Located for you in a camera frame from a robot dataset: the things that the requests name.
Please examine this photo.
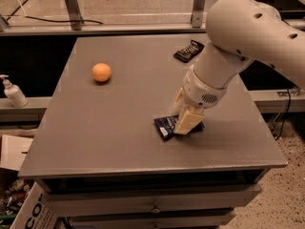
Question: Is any metal frame post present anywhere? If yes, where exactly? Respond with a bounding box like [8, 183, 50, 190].
[191, 0, 206, 28]
[64, 0, 83, 31]

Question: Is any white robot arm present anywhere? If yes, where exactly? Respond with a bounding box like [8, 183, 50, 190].
[173, 0, 305, 135]

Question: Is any right metal frame post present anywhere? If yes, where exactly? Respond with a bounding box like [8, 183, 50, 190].
[191, 0, 206, 28]

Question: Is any left metal frame post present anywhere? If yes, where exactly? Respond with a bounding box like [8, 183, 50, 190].
[64, 0, 83, 31]

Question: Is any orange ball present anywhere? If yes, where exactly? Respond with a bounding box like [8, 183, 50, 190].
[91, 63, 112, 82]

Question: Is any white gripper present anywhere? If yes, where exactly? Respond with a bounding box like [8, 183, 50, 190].
[171, 65, 227, 135]

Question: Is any black cable on floor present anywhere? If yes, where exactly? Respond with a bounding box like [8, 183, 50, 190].
[6, 0, 104, 26]

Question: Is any horizontal metal frame rail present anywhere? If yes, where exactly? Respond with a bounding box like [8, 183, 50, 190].
[0, 19, 206, 36]

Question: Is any black snack bar wrapper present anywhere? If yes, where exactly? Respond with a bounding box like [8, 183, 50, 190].
[173, 40, 204, 63]

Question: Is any grey drawer cabinet table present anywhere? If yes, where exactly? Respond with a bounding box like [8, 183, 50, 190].
[20, 34, 286, 229]

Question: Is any blue rxbar blueberry wrapper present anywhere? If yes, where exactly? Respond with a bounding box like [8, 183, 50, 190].
[153, 114, 205, 141]

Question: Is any open cardboard box flap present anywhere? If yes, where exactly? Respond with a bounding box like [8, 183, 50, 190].
[0, 135, 32, 171]

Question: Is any white cardboard box with lettering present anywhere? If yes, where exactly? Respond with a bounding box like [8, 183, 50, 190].
[10, 183, 57, 229]

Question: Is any white pump sanitizer bottle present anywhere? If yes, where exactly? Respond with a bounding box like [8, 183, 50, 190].
[0, 74, 28, 108]

